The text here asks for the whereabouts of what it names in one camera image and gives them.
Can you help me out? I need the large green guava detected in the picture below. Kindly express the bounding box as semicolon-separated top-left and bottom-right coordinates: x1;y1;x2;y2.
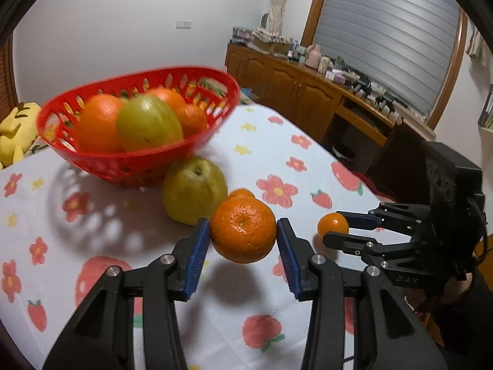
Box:
116;94;184;151

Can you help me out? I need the green-yellow pear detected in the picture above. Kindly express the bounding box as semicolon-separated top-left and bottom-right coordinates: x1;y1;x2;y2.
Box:
161;156;228;225

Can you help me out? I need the small orange tangerine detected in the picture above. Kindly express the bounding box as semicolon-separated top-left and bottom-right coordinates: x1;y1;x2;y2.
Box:
228;188;255;199

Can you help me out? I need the yellow plush toy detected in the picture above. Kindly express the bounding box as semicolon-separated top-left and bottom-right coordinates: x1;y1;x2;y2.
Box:
0;102;41;170

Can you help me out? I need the red plastic fruit basket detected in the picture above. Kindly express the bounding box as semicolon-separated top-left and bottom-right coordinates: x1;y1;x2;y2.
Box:
37;66;240;187

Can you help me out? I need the pink ceramic jug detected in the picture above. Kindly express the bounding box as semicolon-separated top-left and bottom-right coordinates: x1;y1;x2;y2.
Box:
304;44;322;70

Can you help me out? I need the small orange kumquat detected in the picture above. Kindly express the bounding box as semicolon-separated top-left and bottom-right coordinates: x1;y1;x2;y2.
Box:
317;212;349;239

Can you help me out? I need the large orange in basket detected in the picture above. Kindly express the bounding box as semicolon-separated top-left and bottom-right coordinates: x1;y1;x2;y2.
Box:
75;94;124;153

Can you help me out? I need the cardboard box of items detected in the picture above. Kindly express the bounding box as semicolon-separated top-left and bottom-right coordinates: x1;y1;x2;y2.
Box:
251;28;293;55

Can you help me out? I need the white wall switch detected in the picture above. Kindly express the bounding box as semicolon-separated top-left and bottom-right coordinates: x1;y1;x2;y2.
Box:
176;20;192;29

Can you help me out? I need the dark wooden chair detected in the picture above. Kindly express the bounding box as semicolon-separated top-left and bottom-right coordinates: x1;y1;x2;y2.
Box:
365;120;430;205

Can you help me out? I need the window roller blind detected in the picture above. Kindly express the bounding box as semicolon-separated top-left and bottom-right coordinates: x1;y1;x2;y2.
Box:
314;0;460;116

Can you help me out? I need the wooden sideboard cabinet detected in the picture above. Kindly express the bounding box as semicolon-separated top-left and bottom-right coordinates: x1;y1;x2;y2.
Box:
225;43;427;171

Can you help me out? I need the medium orange mandarin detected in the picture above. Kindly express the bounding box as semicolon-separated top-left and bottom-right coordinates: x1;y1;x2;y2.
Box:
210;196;277;264

